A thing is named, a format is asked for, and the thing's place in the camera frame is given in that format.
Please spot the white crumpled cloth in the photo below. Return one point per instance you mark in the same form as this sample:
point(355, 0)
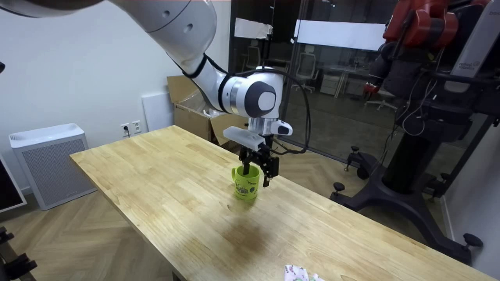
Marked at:
point(299, 273)

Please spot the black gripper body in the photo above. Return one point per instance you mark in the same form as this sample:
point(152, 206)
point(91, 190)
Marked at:
point(257, 146)

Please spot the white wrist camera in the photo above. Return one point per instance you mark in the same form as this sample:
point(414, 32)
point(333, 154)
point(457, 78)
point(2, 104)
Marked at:
point(258, 129)

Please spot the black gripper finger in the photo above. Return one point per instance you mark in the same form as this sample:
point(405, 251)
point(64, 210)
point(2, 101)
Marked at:
point(271, 168)
point(246, 164)

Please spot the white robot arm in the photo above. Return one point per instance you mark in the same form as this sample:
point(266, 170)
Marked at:
point(185, 29)

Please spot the black red robot on pedestal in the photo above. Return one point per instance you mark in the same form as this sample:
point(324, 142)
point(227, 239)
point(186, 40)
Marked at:
point(439, 59)

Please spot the open cardboard box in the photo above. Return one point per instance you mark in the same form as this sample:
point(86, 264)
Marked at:
point(196, 115)

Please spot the green mug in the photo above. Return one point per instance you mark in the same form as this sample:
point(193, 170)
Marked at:
point(246, 182)

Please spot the white air purifier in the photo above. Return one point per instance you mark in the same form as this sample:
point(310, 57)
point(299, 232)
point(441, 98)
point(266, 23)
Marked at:
point(46, 159)

